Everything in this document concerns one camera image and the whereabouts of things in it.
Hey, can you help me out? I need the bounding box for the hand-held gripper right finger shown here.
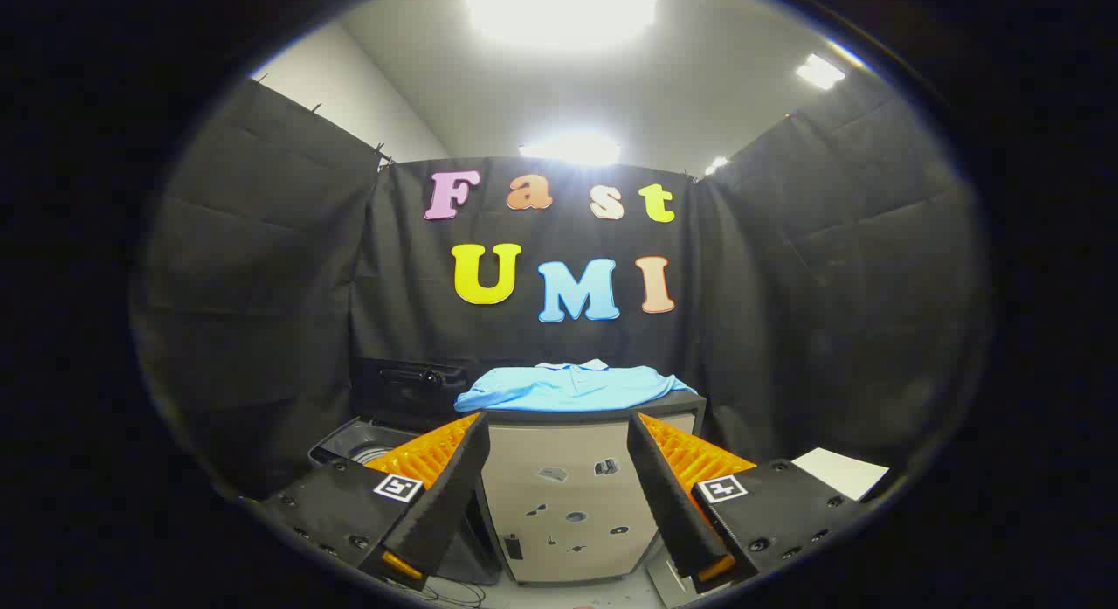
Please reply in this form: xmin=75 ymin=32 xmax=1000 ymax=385
xmin=626 ymin=412 xmax=874 ymax=592

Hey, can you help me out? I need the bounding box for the white paper sheet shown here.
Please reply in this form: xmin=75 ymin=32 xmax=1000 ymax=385
xmin=790 ymin=447 xmax=890 ymax=502

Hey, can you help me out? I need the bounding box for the light blue polo shirt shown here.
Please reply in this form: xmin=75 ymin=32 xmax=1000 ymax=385
xmin=454 ymin=359 xmax=698 ymax=413

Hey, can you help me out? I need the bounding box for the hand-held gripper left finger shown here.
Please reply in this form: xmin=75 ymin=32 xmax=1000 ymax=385
xmin=258 ymin=412 xmax=492 ymax=591

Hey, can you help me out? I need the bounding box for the black floor cable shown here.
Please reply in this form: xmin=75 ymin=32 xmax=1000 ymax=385
xmin=409 ymin=578 xmax=487 ymax=609

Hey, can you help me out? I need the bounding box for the rectangular ceiling light panel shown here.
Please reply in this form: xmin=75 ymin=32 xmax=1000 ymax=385
xmin=794 ymin=53 xmax=847 ymax=91

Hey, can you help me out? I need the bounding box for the beige cabinet with dark top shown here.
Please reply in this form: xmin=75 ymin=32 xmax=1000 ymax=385
xmin=476 ymin=391 xmax=707 ymax=585

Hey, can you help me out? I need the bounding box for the black backdrop cloth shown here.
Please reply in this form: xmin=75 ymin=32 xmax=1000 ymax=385
xmin=131 ymin=72 xmax=992 ymax=505

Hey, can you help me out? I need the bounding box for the dark grey washing machine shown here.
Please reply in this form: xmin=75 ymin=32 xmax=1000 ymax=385
xmin=307 ymin=415 xmax=503 ymax=585

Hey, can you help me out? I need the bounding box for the long ceiling light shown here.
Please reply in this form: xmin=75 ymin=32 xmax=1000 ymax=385
xmin=519 ymin=135 xmax=622 ymax=167

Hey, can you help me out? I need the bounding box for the large ceiling light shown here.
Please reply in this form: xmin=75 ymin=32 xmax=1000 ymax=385
xmin=463 ymin=0 xmax=661 ymax=49

